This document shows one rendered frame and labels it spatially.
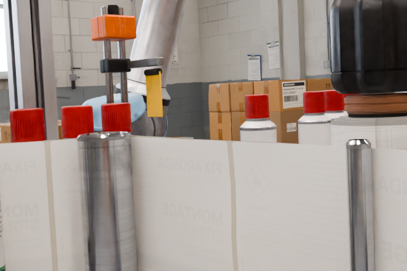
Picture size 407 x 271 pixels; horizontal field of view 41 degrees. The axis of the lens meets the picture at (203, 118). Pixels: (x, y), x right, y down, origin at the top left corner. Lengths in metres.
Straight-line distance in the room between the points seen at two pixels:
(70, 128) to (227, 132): 4.21
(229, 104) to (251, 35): 2.27
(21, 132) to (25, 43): 0.18
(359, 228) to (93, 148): 0.19
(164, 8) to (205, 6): 6.46
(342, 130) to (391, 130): 0.04
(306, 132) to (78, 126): 0.39
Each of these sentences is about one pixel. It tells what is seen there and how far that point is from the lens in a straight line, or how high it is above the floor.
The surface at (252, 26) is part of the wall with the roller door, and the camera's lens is 6.87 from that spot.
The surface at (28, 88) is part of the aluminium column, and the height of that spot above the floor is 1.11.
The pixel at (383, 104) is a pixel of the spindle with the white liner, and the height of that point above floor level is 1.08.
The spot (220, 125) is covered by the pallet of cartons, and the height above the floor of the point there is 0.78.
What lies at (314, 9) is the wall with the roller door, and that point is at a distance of 6.24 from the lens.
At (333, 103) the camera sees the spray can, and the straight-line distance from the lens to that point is 0.89.
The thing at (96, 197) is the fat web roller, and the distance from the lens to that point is 0.39.
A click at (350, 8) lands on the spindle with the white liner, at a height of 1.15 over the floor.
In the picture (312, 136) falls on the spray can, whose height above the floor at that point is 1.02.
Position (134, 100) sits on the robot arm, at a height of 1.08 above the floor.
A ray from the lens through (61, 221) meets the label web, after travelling 0.42.
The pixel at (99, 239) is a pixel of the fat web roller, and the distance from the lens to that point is 0.39.
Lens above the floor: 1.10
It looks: 3 degrees down
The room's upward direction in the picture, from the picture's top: 3 degrees counter-clockwise
